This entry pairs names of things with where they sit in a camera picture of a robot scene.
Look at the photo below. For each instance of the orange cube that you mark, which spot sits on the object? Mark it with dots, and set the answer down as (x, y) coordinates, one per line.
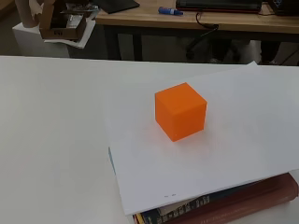
(180, 112)

